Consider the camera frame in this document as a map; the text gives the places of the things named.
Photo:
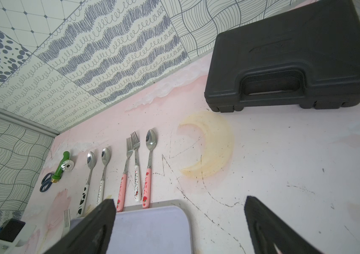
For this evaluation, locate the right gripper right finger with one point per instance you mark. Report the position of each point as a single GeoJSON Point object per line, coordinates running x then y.
{"type": "Point", "coordinates": [270, 234]}

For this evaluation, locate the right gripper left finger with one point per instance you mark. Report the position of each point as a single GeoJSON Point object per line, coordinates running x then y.
{"type": "Point", "coordinates": [92, 235]}

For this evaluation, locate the cow pattern handle fork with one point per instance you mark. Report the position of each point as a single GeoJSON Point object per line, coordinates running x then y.
{"type": "Point", "coordinates": [67, 222]}

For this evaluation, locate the cow pattern handle spoon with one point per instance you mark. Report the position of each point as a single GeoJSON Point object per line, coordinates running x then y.
{"type": "Point", "coordinates": [91, 162]}

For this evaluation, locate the white Hello Kitty spoon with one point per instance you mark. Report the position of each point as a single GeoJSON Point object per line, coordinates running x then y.
{"type": "Point", "coordinates": [105, 156]}

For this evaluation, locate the white Hello Kitty fork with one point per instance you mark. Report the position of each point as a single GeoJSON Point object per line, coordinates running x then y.
{"type": "Point", "coordinates": [137, 185]}

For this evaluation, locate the lavender plastic tray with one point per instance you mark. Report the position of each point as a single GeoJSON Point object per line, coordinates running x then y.
{"type": "Point", "coordinates": [159, 230]}

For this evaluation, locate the black plastic tool case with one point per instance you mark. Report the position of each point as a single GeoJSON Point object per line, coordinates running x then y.
{"type": "Point", "coordinates": [309, 56]}

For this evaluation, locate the blue handled scissors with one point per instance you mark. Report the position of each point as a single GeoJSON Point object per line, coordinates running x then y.
{"type": "Point", "coordinates": [46, 182]}

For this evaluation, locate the green handled tool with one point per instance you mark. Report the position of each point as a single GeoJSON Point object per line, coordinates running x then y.
{"type": "Point", "coordinates": [65, 165]}

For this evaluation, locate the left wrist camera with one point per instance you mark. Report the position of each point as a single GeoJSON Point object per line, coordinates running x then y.
{"type": "Point", "coordinates": [14, 233]}

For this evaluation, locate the pink strawberry handle fork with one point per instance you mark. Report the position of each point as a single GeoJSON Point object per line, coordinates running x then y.
{"type": "Point", "coordinates": [123, 184]}

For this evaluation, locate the pink strawberry handle spoon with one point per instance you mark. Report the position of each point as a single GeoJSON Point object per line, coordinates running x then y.
{"type": "Point", "coordinates": [151, 143]}

